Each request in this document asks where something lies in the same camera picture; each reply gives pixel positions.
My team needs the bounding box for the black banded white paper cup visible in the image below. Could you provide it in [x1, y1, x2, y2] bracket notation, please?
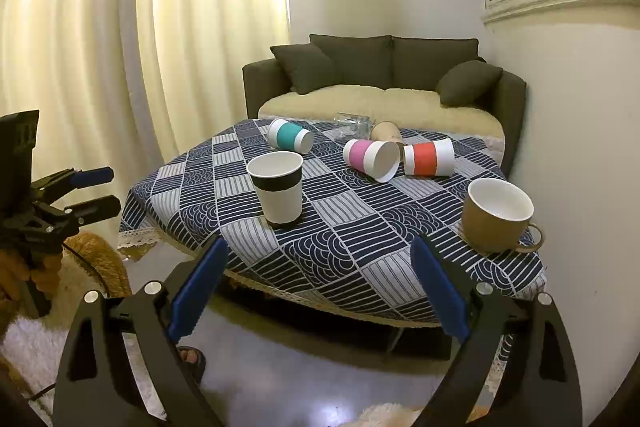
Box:
[246, 150, 304, 227]

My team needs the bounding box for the red banded white cup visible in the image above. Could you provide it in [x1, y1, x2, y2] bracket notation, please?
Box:
[404, 138, 454, 176]

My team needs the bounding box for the pink banded white cup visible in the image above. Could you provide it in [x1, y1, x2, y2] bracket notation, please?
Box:
[343, 140, 401, 183]

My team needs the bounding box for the teal banded white cup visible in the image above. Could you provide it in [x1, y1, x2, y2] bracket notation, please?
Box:
[267, 118, 314, 155]

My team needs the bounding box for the beige paper cup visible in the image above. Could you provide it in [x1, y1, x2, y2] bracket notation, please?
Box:
[371, 121, 405, 147]

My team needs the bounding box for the clear glass cup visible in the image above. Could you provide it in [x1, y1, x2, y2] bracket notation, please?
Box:
[334, 113, 373, 140]

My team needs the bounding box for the brown fuzzy cushion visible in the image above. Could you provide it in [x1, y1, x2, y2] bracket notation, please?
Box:
[1, 232, 131, 331]

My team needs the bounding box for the white fluffy rug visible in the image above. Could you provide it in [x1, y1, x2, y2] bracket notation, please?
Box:
[0, 250, 132, 413]

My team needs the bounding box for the tan ceramic mug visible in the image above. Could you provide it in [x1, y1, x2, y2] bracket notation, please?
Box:
[461, 178, 546, 255]

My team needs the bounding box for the cream curtain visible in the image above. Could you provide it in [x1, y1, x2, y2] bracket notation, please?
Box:
[0, 0, 292, 249]

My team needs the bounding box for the blue patterned tablecloth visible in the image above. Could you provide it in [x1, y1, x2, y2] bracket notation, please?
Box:
[118, 119, 546, 327]

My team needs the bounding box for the cream sofa seat cover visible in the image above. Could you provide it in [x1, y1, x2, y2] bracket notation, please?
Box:
[258, 84, 506, 150]

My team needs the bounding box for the right dark throw pillow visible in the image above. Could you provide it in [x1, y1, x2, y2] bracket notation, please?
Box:
[436, 60, 503, 107]

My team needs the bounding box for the dark throw pillow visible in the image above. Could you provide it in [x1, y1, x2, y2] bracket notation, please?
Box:
[270, 43, 340, 94]
[436, 60, 503, 107]

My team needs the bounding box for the left dark throw pillow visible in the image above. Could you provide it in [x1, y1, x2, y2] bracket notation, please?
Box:
[270, 43, 340, 94]

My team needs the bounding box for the dark green sofa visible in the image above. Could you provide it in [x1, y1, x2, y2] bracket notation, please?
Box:
[242, 34, 527, 174]

